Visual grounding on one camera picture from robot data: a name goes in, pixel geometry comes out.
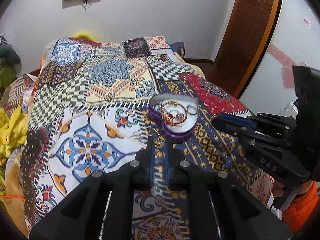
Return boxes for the gold ring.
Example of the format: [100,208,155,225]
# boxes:
[146,126,166,149]

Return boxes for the purple heart jewelry box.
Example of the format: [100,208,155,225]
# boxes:
[148,93,200,144]

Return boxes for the orange sleeve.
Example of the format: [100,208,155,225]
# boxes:
[282,182,319,235]

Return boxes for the dark blue bag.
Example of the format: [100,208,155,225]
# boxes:
[170,42,185,58]

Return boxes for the brown wooden door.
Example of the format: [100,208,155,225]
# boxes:
[208,0,281,98]

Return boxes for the white wardrobe with hearts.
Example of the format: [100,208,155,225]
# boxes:
[240,0,319,115]

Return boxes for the colourful patchwork bedspread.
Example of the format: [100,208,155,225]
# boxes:
[20,36,273,239]

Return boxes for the yellow garment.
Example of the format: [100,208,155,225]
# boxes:
[0,105,28,165]

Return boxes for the striped brown pillow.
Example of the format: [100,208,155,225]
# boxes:
[1,74,37,116]

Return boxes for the pile of clothes and boxes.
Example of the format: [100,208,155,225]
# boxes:
[1,33,21,91]

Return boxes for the yellow curved object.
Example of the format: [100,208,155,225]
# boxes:
[73,31,98,43]

